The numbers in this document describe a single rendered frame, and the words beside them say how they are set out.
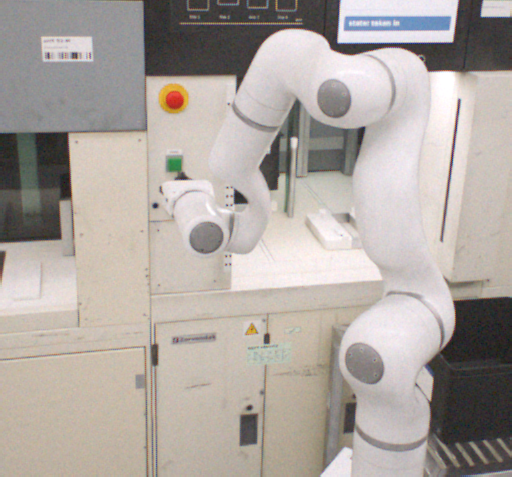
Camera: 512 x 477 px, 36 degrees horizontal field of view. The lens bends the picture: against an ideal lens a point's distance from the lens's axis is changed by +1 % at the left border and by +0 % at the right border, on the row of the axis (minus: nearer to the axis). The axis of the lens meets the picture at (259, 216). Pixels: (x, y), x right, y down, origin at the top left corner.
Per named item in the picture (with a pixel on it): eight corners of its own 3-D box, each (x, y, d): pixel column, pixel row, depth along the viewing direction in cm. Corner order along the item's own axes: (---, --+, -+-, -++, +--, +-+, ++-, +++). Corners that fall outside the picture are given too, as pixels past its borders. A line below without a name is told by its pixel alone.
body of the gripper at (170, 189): (167, 227, 152) (161, 207, 162) (219, 224, 154) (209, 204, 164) (167, 190, 149) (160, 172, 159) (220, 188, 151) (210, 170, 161)
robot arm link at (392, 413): (440, 424, 132) (457, 297, 123) (388, 483, 118) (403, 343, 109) (376, 398, 138) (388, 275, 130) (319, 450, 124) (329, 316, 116)
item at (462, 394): (390, 370, 181) (397, 303, 175) (500, 360, 187) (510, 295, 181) (441, 445, 156) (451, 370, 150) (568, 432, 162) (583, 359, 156)
